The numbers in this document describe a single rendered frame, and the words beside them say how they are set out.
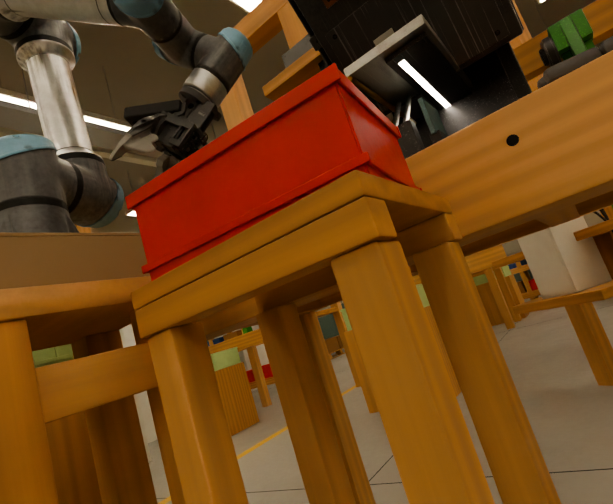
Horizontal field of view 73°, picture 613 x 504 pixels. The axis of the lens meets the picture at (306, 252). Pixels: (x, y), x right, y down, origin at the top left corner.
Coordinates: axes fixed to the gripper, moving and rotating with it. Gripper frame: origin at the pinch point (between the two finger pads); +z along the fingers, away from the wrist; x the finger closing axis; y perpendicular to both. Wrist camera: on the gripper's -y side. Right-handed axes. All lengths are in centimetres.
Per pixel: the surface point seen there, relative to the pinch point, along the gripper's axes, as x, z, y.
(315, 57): 42, -70, -6
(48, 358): 30, 42, -16
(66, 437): 34, 55, -2
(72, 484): 35, 62, 5
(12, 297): -17.6, 23.2, 10.8
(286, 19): 53, -90, -30
